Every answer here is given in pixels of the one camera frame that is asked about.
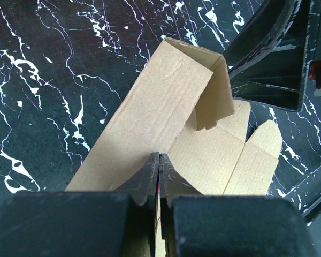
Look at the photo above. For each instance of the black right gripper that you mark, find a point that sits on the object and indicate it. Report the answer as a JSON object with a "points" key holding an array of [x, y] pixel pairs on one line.
{"points": [[277, 54]]}

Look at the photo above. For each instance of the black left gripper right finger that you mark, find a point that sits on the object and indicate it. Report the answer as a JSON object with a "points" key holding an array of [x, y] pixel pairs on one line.
{"points": [[194, 224]]}

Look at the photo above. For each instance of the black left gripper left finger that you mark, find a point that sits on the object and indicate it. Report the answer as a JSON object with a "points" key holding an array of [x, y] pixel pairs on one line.
{"points": [[107, 223]]}

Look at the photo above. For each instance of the brown cardboard box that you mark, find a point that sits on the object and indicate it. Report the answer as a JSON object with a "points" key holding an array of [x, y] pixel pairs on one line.
{"points": [[181, 105]]}

